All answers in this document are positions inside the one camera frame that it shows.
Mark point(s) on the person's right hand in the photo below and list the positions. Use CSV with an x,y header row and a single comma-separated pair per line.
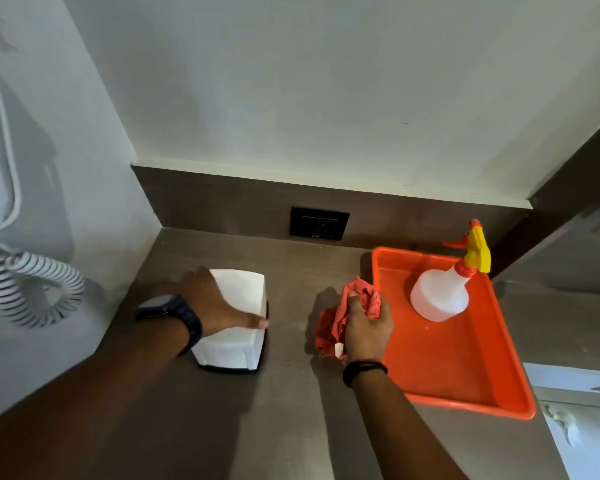
x,y
367,337

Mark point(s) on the person's left hand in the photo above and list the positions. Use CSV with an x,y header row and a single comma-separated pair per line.
x,y
207,307

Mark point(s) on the person's left thumb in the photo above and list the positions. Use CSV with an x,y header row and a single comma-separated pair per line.
x,y
250,322

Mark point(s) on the person's right thumb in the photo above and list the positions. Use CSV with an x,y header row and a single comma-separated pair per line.
x,y
353,303

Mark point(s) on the white box with black base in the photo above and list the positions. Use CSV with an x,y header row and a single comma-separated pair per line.
x,y
240,339

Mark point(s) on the orange cleaning cloth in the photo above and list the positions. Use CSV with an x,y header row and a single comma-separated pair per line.
x,y
330,324

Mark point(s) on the person's right forearm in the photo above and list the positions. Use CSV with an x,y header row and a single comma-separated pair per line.
x,y
400,429

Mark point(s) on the person's left forearm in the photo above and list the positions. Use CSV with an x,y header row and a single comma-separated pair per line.
x,y
95,394

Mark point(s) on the black wristband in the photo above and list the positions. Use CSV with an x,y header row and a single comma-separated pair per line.
x,y
362,368

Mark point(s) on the black wristwatch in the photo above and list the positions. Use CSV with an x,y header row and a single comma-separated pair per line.
x,y
177,312

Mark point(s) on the white spray bottle yellow trigger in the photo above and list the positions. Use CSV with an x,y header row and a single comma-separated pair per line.
x,y
437,294

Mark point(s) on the orange plastic tray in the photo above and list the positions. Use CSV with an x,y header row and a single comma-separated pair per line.
x,y
445,364

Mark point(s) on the white cabinet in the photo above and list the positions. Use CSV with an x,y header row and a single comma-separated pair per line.
x,y
585,429

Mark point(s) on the black wall socket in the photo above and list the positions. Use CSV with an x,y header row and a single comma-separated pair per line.
x,y
319,223

